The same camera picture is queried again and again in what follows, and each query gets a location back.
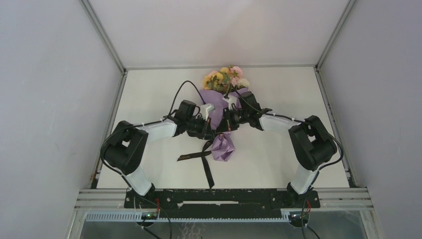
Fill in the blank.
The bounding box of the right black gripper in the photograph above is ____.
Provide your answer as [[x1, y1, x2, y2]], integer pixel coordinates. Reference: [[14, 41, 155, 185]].
[[215, 107, 250, 132]]

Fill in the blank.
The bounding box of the purple pink wrapping paper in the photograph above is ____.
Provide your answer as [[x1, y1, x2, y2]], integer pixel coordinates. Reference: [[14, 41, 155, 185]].
[[200, 89, 248, 162]]

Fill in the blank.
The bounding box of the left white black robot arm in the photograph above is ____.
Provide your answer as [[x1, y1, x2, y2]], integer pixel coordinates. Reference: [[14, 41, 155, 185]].
[[100, 100, 215, 208]]

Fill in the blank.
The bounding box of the right circuit board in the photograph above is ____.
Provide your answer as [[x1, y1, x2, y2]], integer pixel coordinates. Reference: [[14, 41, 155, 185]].
[[289, 213, 310, 221]]

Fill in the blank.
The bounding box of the yellow fake flower stem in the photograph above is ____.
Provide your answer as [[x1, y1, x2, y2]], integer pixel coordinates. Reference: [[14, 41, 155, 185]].
[[202, 67, 232, 94]]

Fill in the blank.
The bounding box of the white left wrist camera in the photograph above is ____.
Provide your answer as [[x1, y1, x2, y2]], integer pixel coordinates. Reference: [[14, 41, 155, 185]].
[[199, 104, 215, 120]]

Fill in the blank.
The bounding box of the white slotted cable duct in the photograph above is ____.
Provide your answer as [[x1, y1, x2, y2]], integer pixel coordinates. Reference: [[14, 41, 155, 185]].
[[85, 211, 291, 223]]

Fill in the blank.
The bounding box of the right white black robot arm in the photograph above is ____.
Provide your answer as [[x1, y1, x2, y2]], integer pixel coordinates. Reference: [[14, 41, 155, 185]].
[[219, 91, 344, 207]]

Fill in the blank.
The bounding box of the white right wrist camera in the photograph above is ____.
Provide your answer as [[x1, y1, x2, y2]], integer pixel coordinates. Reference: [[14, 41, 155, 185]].
[[223, 95, 238, 110]]

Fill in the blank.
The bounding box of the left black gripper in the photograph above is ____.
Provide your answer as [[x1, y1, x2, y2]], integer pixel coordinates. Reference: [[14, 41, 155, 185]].
[[186, 115, 215, 140]]

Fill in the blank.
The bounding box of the pink bud fake flower stem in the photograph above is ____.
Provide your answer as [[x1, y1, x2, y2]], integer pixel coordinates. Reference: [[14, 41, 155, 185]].
[[228, 66, 243, 86]]

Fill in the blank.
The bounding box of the left green circuit board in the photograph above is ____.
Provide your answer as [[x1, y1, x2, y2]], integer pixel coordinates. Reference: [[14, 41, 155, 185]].
[[141, 213, 158, 220]]

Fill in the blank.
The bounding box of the white fake flower stem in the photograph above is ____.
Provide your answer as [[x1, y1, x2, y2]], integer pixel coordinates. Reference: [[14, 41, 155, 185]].
[[237, 78, 250, 89]]

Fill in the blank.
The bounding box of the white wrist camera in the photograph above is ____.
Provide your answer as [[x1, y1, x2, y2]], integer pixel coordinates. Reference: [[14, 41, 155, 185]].
[[199, 104, 215, 120], [223, 95, 238, 110]]

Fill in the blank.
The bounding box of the black ribbon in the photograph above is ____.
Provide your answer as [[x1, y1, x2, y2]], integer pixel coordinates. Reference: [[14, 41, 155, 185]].
[[176, 131, 233, 189]]

